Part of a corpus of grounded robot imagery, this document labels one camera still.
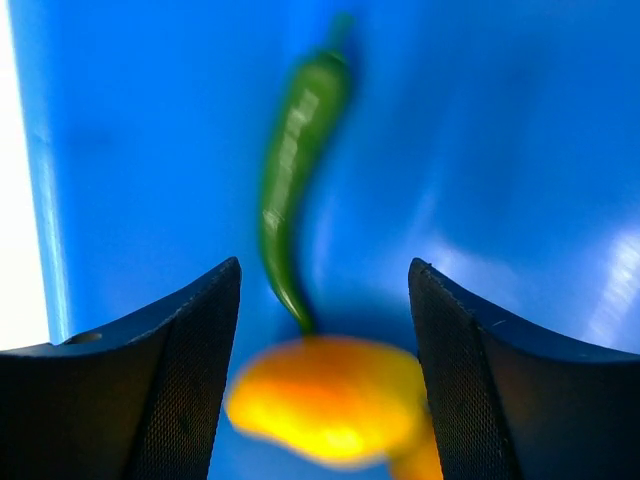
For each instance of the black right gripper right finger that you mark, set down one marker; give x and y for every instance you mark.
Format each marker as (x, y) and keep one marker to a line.
(512, 400)

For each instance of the small green chili pepper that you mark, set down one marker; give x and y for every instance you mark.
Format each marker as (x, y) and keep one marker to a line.
(314, 102)

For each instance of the blue plastic bin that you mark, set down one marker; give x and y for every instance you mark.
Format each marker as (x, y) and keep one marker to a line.
(498, 141)

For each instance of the yellow orange bell pepper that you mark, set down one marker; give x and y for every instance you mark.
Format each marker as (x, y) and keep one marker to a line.
(341, 402)

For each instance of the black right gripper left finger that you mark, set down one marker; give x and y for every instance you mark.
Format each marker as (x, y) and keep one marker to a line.
(137, 398)

